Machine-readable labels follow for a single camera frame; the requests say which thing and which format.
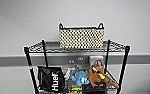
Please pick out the pale basket with white lining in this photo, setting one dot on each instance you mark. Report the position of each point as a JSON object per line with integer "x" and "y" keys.
{"x": 81, "y": 37}

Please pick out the white plastic package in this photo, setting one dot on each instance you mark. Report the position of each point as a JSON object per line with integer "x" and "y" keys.
{"x": 68, "y": 73}

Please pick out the doll picture box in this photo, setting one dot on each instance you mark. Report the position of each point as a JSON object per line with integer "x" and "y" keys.
{"x": 97, "y": 62}

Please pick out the blue plush toy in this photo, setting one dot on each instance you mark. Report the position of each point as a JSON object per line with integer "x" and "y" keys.
{"x": 79, "y": 78}

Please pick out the orange plush toy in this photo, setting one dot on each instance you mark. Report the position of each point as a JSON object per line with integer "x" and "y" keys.
{"x": 95, "y": 77}

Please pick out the black bag with white print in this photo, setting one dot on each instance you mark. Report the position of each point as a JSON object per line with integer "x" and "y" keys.
{"x": 51, "y": 80}

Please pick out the brown plush toy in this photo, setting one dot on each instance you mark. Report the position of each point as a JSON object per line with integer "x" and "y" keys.
{"x": 111, "y": 81}

